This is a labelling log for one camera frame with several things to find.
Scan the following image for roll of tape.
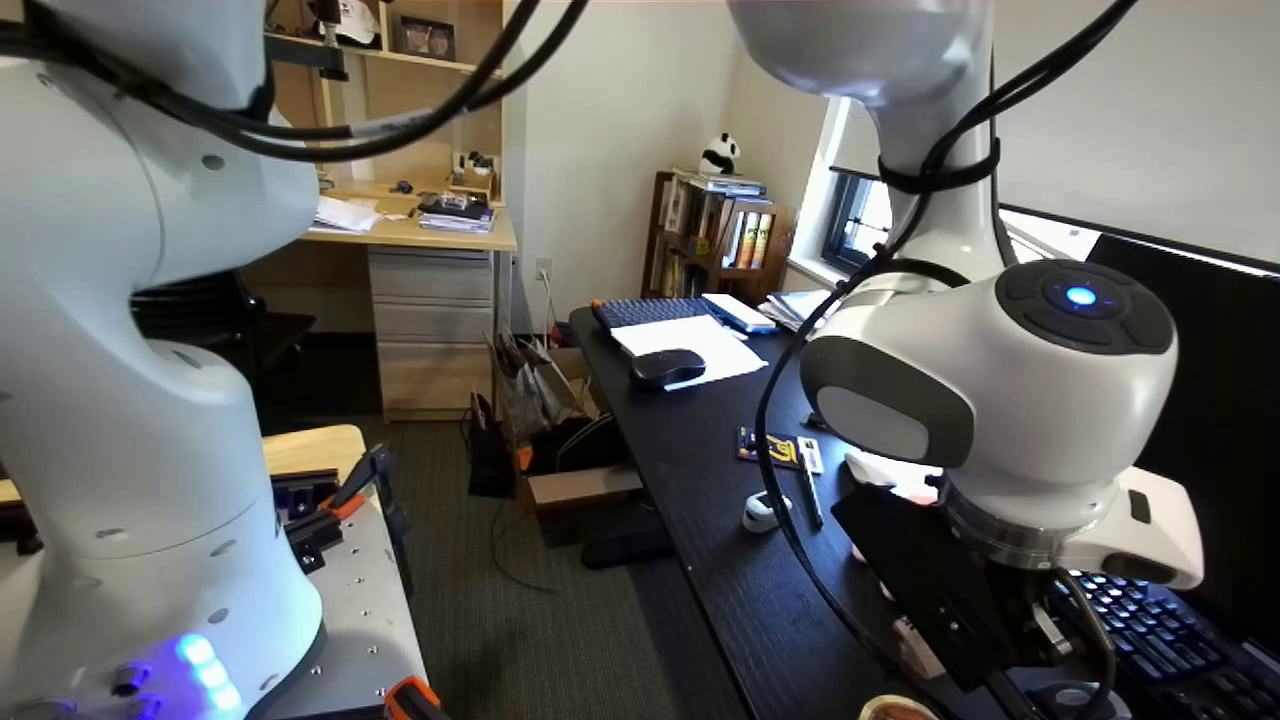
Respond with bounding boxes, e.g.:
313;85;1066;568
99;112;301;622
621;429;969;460
857;694;943;720

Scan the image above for backlit black keyboard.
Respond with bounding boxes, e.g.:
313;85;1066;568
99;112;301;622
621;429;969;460
1043;568;1280;720

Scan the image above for white marker pen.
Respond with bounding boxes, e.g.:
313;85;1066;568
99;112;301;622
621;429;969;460
796;436;826;529

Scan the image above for small white round gadget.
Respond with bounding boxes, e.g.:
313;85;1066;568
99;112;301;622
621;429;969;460
741;489;794;534

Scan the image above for black monitor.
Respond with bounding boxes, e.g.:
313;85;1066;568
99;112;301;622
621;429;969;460
1084;231;1280;656

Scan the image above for dark sticker card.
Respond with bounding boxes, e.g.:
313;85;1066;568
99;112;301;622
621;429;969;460
737;426;802;470

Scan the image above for stack of papers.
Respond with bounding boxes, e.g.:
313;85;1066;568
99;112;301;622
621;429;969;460
758;288;837;332

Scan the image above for white paper sheet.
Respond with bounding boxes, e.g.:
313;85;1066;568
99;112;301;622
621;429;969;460
610;314;770;392

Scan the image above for white and blue notebook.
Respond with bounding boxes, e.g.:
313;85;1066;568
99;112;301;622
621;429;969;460
702;292;780;335

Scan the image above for black computer mouse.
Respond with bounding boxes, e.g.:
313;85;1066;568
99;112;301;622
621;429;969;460
629;348;708;392

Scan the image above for cardboard box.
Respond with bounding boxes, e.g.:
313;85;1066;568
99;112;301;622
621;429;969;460
513;345;647;518

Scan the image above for dark compact keyboard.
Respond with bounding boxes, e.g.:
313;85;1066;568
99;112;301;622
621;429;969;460
591;296;717;332

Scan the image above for wooden bookshelf with books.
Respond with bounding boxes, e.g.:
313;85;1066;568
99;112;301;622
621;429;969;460
640;169;797;303

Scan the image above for panda plush toy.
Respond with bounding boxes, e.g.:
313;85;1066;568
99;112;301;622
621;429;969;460
697;131;744;178

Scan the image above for black bag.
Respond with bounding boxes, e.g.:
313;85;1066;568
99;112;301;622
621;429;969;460
467;390;517;499

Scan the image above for orange and black clamp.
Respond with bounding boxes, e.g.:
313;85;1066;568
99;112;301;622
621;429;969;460
285;444;393;573
384;675;451;720

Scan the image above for wooden desk with hutch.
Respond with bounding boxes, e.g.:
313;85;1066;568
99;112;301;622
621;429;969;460
238;0;519;423

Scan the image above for stack of books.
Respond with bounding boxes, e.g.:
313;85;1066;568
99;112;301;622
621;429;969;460
417;191;497;235

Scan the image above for wooden desk organizer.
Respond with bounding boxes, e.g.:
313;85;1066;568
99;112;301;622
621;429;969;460
449;150;499;198

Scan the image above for loose white papers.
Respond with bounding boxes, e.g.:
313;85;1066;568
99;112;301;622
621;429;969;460
311;195;383;237

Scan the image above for white cap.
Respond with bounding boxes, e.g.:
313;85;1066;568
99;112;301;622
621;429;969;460
334;0;382;47

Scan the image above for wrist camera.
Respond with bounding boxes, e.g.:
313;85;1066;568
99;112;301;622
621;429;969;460
830;484;1013;693

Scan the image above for picture frame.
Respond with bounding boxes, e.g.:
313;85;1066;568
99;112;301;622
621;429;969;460
394;14;459;62

